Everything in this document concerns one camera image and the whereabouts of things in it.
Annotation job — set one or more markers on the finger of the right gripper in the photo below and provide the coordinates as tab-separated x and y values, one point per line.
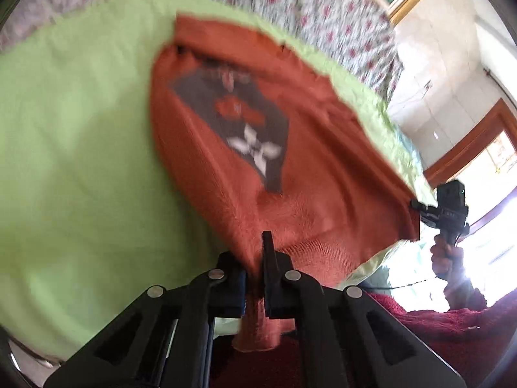
418	206

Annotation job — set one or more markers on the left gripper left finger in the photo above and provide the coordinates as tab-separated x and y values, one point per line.
163	338

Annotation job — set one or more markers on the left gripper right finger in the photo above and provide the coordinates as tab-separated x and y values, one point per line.
347	339

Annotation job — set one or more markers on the rust orange knit sweater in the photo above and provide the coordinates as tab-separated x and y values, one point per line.
256	140

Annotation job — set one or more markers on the person right forearm maroon sleeve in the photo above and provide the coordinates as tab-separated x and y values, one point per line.
472	341

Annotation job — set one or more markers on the person right hand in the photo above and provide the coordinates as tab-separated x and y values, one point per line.
447	261

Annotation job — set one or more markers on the light green bed sheet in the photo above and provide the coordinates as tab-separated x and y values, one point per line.
90	217

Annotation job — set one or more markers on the wooden door frame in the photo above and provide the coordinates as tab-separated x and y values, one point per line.
485	161

